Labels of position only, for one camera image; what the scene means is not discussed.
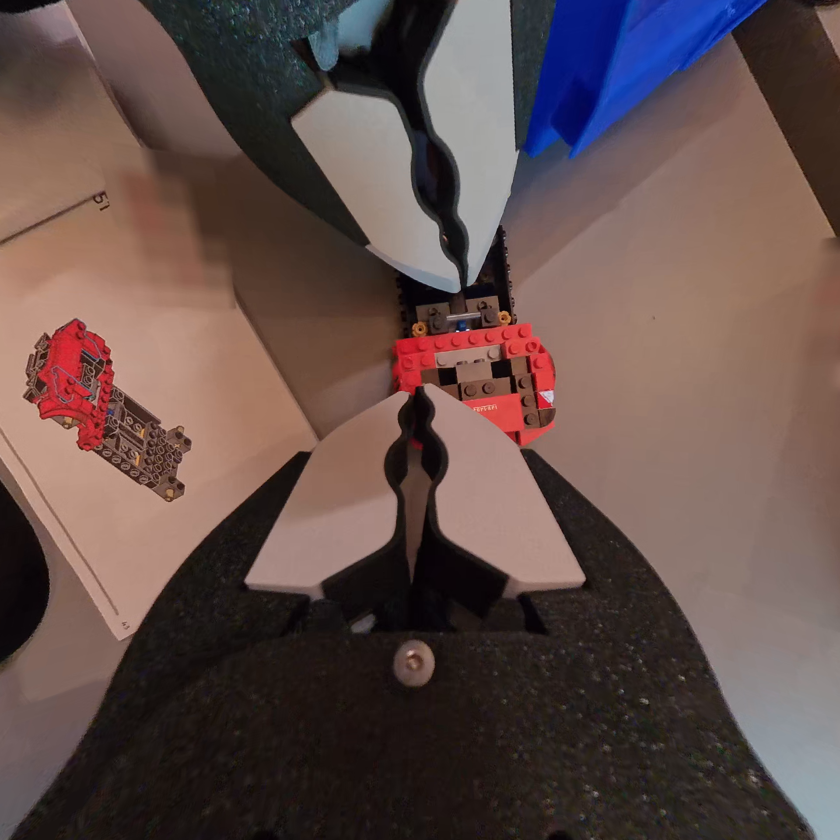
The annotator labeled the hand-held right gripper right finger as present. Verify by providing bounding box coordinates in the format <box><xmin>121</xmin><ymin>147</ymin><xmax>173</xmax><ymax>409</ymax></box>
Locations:
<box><xmin>411</xmin><ymin>386</ymin><xmax>588</xmax><ymax>605</ymax></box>

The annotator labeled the red and black lego car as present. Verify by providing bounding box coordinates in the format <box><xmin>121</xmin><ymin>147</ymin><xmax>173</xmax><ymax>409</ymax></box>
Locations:
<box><xmin>392</xmin><ymin>226</ymin><xmax>559</xmax><ymax>450</ymax></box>

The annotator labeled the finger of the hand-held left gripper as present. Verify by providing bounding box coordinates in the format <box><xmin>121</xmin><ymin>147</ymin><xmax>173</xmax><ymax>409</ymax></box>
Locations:
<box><xmin>289</xmin><ymin>79</ymin><xmax>467</xmax><ymax>295</ymax></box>
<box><xmin>401</xmin><ymin>0</ymin><xmax>522</xmax><ymax>295</ymax></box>

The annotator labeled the black quilted pad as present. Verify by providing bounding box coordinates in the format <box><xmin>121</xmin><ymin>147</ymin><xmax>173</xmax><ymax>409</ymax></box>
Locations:
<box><xmin>0</xmin><ymin>479</ymin><xmax>51</xmax><ymax>664</ymax></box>

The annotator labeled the lego instruction booklet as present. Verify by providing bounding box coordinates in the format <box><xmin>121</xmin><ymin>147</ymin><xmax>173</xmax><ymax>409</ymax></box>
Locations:
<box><xmin>0</xmin><ymin>158</ymin><xmax>322</xmax><ymax>644</ymax></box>

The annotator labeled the blue plastic bin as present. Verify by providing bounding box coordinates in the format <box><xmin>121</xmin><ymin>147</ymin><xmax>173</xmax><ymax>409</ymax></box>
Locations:
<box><xmin>525</xmin><ymin>0</ymin><xmax>769</xmax><ymax>161</ymax></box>

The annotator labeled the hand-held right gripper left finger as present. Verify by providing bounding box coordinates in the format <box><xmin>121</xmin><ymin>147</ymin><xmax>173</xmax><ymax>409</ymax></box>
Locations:
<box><xmin>246</xmin><ymin>392</ymin><xmax>418</xmax><ymax>607</ymax></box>

